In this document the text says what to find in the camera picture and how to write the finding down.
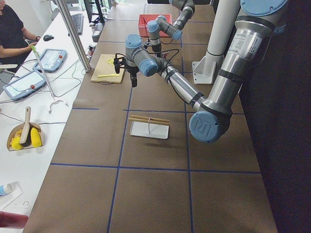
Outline wooden cutting board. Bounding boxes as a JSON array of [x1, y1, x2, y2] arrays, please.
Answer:
[[91, 54, 124, 84]]

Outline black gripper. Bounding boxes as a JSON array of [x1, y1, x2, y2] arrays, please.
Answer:
[[124, 64, 139, 87], [144, 38, 162, 54]]

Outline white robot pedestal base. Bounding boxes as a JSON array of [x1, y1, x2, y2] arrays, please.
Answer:
[[191, 0, 241, 85]]

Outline beige hand brush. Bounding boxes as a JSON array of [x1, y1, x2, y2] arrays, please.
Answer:
[[19, 106, 31, 147]]

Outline blue white tube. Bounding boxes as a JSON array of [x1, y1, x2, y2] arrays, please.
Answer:
[[0, 183, 13, 197]]

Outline aluminium frame post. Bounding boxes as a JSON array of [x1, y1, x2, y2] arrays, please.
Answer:
[[56, 0, 91, 73]]

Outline yellow plastic knife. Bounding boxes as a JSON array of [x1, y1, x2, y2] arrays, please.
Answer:
[[97, 74, 120, 78]]

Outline yellow cloth in dustpan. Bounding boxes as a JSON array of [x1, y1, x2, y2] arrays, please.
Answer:
[[10, 127, 43, 150]]

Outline black computer mouse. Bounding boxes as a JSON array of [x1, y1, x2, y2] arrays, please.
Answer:
[[43, 34, 54, 41]]

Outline red object at corner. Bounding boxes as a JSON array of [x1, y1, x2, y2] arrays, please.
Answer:
[[0, 211, 29, 229]]

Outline silver reacher grabber stick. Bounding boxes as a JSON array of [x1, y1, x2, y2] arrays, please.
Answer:
[[31, 45, 69, 114]]

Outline pink plastic bin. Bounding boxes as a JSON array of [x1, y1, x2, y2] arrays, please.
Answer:
[[138, 14, 172, 38]]

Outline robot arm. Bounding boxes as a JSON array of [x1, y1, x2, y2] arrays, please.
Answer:
[[114, 0, 288, 143], [147, 0, 195, 57]]

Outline teach pendant tablet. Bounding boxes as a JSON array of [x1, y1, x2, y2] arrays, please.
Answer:
[[3, 70, 47, 100], [34, 49, 67, 73]]

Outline upper teach pendant tablet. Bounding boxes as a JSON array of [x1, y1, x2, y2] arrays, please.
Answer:
[[34, 49, 67, 73]]

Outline white towel rack stand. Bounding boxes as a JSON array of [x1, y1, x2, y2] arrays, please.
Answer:
[[129, 115, 170, 139]]

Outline black keyboard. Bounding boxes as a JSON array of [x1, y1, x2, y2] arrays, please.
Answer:
[[71, 13, 84, 35]]

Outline person in black shirt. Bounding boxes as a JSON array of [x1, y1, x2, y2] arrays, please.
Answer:
[[0, 0, 41, 73]]

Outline lower teach pendant tablet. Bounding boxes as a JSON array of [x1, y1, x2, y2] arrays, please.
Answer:
[[3, 70, 47, 100]]

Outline beige dustpan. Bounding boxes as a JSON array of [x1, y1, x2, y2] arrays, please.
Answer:
[[6, 122, 44, 151]]

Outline black device box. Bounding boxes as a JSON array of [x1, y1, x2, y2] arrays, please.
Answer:
[[92, 23, 104, 42]]

